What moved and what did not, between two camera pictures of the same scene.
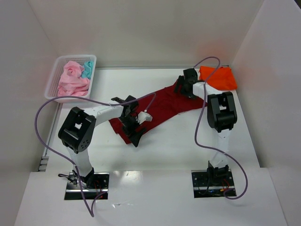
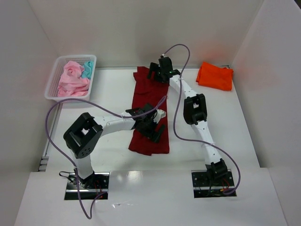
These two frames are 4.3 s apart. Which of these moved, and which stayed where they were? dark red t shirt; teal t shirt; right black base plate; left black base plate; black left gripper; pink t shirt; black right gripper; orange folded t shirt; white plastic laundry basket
Moved: dark red t shirt; black left gripper; black right gripper
Stayed: right black base plate; orange folded t shirt; teal t shirt; left black base plate; pink t shirt; white plastic laundry basket
